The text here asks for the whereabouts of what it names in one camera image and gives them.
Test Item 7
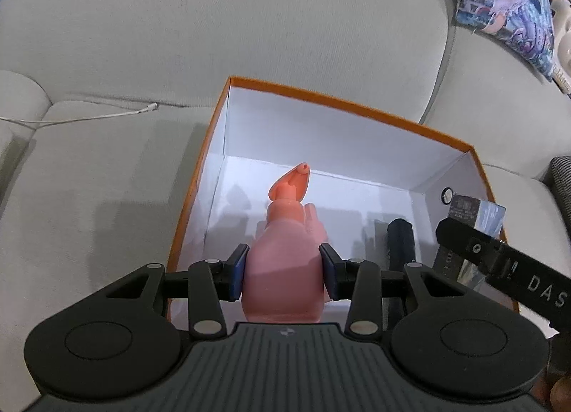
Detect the person's right hand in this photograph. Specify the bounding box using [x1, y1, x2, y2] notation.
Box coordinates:
[534, 377, 571, 412]

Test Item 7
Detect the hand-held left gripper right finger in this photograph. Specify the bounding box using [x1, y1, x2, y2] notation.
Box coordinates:
[318, 243, 480, 338]

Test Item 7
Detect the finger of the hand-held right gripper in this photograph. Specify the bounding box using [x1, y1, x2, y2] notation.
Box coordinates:
[436, 217, 510, 277]

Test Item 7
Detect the blue printed packet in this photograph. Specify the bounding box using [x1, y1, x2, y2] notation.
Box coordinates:
[435, 195, 508, 290]

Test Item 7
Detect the orange cardboard box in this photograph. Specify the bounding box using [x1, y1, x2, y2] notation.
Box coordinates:
[166, 76, 521, 329]

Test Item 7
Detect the white plush toy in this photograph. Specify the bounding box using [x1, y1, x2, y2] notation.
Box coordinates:
[550, 0, 571, 97]

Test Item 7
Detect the white cable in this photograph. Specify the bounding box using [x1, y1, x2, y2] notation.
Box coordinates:
[0, 102, 160, 128]

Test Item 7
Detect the pink pump bottle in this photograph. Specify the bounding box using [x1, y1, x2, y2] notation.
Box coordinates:
[241, 162, 332, 324]

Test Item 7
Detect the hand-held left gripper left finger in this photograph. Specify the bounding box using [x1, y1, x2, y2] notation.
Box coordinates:
[91, 243, 251, 338]

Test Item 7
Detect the black cylindrical object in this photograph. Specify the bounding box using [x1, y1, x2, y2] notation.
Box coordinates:
[386, 217, 418, 329]

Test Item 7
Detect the beige fabric sofa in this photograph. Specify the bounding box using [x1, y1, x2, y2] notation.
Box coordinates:
[0, 0, 571, 412]

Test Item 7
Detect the grey knitted cloth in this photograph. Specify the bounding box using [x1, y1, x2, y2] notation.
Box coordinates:
[540, 156, 571, 222]

